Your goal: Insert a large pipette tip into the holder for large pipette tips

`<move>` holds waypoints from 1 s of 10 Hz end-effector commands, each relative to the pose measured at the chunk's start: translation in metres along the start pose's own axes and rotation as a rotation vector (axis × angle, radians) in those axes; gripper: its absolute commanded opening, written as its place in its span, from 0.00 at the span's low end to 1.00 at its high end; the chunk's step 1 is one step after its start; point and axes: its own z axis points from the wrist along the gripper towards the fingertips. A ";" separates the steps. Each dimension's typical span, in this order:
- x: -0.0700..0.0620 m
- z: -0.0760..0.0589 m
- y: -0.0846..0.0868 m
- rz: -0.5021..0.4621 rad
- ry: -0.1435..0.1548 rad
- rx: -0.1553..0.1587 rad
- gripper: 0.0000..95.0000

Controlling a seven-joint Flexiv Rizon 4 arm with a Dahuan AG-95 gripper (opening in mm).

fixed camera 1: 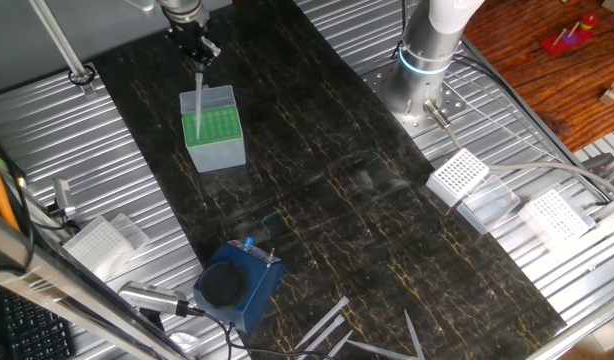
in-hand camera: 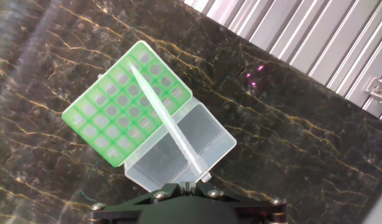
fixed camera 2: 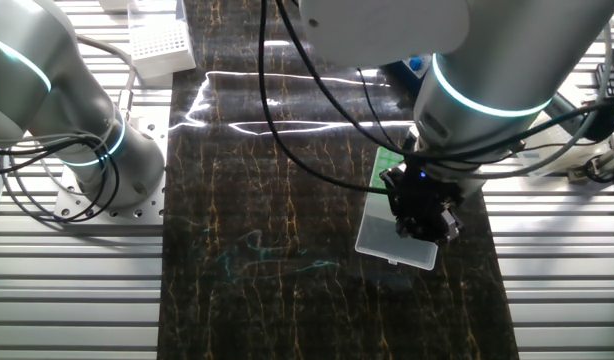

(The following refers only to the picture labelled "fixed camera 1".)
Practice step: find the green pipette tip holder box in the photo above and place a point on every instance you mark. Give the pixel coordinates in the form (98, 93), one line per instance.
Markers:
(217, 155)

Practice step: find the large translucent pipette tip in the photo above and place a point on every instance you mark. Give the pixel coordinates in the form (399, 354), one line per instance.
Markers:
(198, 105)

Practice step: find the metal stand pole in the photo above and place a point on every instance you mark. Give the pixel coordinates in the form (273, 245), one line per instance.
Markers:
(57, 35)

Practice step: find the small silver clamp device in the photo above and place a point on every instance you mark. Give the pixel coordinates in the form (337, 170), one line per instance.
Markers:
(63, 192)

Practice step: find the blue vortex mixer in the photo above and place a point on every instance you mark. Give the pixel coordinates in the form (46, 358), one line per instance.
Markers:
(252, 300)

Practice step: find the silver camera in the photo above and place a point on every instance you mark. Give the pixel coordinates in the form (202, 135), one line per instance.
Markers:
(149, 297)

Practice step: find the red stacking toy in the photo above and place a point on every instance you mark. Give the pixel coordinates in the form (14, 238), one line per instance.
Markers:
(562, 44)

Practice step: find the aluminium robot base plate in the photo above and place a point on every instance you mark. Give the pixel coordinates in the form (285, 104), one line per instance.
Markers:
(387, 85)

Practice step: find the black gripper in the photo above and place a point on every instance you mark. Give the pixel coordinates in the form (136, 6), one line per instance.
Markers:
(189, 37)

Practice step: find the aluminium frame beam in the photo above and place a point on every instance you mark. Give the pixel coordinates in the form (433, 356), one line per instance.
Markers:
(62, 290)

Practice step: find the white tip rack clear lid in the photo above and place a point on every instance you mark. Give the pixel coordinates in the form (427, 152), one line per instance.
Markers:
(94, 245)
(457, 175)

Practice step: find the black keyboard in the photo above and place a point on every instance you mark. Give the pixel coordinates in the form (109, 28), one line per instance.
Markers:
(37, 330)

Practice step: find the white crumpled tissue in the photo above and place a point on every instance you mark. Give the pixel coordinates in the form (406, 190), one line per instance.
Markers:
(186, 344)

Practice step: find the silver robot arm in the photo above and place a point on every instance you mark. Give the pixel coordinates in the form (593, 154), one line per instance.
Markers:
(422, 75)

